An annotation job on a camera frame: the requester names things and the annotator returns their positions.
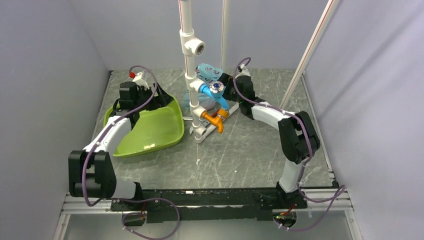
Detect blue printed plastic bag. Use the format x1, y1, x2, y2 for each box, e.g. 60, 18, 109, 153
181, 63, 225, 111

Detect green plastic basin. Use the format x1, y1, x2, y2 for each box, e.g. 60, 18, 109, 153
113, 95, 185, 158

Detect white vertical pipe with fittings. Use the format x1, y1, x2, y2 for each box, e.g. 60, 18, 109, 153
178, 0, 206, 144

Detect white floor pipe frame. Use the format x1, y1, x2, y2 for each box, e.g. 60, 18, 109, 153
189, 103, 239, 144

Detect orange plastic faucet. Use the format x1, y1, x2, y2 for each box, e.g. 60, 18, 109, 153
200, 108, 230, 134

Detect white slanted pipe red stripe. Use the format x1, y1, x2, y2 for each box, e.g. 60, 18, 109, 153
280, 0, 340, 109

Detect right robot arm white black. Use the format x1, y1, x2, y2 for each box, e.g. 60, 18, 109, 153
218, 73, 321, 208

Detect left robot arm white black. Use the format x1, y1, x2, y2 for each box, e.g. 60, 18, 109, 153
68, 81, 174, 210

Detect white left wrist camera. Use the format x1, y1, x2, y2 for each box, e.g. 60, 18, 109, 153
129, 71, 150, 90

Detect thin white rear pipe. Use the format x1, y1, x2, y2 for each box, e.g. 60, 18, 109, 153
220, 0, 230, 69

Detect blue plastic faucet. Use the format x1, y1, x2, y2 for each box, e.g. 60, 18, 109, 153
198, 81, 230, 110

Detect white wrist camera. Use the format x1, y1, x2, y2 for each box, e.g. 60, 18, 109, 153
235, 63, 251, 79
129, 71, 150, 90

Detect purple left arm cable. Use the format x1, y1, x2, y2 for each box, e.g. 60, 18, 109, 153
81, 65, 181, 240

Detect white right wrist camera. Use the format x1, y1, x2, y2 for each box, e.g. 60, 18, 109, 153
235, 63, 251, 79

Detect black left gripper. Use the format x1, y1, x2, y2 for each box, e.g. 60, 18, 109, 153
134, 82, 174, 112

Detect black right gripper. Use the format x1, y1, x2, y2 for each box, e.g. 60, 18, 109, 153
209, 73, 243, 104

